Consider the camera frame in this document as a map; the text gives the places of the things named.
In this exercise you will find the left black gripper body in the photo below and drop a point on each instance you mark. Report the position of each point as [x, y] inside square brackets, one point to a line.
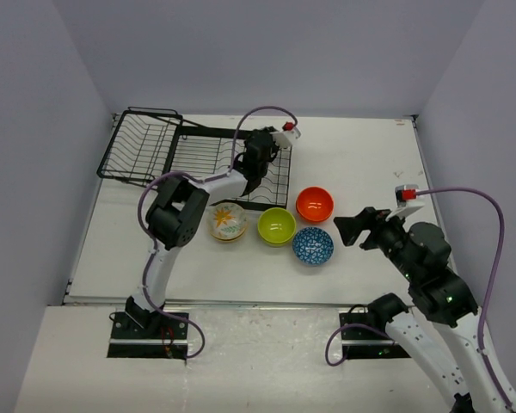
[263, 169]

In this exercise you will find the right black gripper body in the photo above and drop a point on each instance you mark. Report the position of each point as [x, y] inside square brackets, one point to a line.
[388, 235]

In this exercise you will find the blue patterned bowl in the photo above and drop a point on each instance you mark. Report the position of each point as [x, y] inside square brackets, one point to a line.
[313, 246]

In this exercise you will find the orange bowl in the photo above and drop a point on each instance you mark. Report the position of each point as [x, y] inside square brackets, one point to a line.
[314, 198]
[315, 215]

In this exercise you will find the green bowl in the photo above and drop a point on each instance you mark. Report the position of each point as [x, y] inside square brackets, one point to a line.
[277, 220]
[276, 239]

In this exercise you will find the white floral bowl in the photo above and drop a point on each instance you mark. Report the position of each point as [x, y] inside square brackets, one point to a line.
[226, 214]

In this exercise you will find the yellow teal patterned bowl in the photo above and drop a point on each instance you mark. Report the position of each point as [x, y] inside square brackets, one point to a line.
[228, 234]

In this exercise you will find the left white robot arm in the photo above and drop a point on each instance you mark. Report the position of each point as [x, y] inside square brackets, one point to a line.
[170, 210]

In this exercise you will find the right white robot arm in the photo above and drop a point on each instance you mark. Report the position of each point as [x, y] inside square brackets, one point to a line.
[466, 372]

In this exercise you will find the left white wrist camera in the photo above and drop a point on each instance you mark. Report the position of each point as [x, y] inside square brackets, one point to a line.
[287, 137]

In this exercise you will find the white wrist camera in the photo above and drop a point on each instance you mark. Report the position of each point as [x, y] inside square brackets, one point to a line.
[287, 137]
[407, 202]

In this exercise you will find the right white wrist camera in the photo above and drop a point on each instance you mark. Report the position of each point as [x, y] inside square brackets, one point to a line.
[407, 202]

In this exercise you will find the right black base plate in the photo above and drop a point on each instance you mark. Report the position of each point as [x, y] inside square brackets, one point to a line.
[363, 344]

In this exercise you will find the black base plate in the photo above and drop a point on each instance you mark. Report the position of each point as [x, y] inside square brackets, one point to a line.
[363, 344]
[165, 338]

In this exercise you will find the black wire dish rack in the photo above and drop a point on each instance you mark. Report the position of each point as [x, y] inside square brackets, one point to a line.
[147, 142]

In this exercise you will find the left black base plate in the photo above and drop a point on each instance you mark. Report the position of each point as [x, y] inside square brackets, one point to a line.
[165, 338]

